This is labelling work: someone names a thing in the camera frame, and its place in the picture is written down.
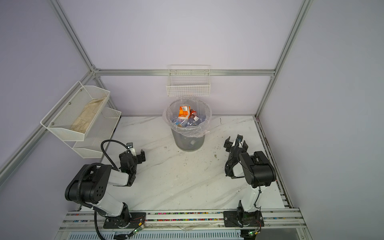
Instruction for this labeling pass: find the crushed bottle blue label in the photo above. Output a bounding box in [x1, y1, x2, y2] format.
[174, 117, 206, 128]

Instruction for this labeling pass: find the red cap round bottle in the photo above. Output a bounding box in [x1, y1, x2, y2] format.
[189, 109, 199, 121]

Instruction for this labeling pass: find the orange label juice bottle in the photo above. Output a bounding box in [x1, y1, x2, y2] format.
[178, 105, 191, 120]

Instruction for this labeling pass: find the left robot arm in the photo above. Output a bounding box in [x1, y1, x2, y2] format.
[65, 149, 146, 222]

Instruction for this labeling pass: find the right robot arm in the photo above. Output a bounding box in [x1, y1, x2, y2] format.
[224, 135, 277, 227]

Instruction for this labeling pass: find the grey mesh waste bin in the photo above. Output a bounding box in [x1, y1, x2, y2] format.
[171, 124, 210, 152]

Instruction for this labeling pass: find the clear plastic bin liner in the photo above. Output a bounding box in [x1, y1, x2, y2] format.
[163, 97, 212, 138]

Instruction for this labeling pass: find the white mesh lower shelf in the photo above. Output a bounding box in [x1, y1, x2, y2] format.
[72, 107, 121, 159]

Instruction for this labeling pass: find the beige cloth in shelf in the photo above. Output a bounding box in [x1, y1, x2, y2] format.
[70, 97, 105, 134]

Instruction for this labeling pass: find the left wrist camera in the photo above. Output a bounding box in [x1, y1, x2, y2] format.
[126, 143, 137, 156]

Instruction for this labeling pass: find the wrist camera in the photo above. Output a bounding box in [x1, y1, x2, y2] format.
[235, 135, 244, 146]
[126, 143, 137, 156]

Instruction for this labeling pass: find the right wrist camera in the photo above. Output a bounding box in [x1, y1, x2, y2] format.
[235, 135, 244, 146]

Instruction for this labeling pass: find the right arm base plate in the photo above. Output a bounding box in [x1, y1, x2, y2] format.
[223, 211, 265, 228]

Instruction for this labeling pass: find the left black corrugated cable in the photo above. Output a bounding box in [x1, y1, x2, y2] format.
[74, 139, 130, 240]

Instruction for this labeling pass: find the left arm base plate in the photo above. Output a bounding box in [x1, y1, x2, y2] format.
[103, 212, 147, 229]

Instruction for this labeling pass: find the white wire wall basket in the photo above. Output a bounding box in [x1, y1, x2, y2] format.
[166, 65, 211, 98]

